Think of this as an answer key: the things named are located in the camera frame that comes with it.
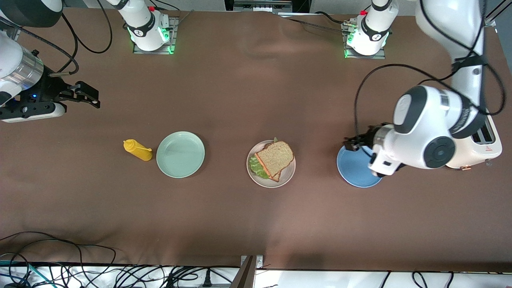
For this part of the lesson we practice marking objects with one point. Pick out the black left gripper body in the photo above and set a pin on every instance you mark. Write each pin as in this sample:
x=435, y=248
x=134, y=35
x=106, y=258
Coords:
x=367, y=140

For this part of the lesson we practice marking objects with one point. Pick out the white toaster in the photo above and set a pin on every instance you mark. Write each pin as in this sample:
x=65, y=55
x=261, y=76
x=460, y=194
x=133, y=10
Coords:
x=486, y=146

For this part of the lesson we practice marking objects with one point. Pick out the green lettuce leaf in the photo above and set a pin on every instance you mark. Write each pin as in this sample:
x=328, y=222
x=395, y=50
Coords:
x=258, y=168

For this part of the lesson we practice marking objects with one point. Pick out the black power plug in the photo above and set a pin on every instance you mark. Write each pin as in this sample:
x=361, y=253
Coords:
x=206, y=278

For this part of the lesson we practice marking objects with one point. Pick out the grey metal post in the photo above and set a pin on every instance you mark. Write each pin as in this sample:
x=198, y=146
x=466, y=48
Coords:
x=248, y=274

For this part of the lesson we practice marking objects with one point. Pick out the mint green plate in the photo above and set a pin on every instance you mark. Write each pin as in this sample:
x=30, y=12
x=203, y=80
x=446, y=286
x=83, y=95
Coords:
x=180, y=154

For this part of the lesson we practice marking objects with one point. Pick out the aluminium frame post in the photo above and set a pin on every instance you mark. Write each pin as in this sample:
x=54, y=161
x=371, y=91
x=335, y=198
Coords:
x=490, y=20

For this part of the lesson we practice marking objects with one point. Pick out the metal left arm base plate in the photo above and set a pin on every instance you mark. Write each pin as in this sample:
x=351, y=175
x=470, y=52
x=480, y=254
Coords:
x=362, y=56

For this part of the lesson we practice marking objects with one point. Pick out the blue plate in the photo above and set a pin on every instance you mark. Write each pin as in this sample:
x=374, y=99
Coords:
x=354, y=168

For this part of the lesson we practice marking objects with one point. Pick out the bread slice with torn corner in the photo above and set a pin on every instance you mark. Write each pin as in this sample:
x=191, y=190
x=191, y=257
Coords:
x=276, y=176

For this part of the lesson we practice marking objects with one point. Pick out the beige plate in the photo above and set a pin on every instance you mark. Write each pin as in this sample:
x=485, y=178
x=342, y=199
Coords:
x=280, y=182

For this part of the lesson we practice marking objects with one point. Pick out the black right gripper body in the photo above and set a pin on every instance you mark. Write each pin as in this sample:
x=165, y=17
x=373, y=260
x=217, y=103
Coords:
x=51, y=88

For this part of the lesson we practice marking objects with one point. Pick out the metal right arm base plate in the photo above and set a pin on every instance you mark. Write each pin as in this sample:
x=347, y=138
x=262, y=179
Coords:
x=174, y=36

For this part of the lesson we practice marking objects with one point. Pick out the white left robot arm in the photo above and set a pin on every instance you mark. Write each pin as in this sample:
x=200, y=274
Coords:
x=436, y=128

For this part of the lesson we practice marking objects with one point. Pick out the yellow mustard squeeze bottle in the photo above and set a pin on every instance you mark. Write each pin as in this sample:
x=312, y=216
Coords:
x=138, y=149

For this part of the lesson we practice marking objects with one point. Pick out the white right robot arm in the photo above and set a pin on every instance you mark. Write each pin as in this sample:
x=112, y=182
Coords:
x=16, y=68

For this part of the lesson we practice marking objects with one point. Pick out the metal bracket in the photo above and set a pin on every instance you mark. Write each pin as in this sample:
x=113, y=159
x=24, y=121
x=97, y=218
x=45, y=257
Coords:
x=262, y=6

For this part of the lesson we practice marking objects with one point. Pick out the brown bread slice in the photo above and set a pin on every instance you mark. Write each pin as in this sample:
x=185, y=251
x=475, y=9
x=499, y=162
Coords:
x=275, y=156

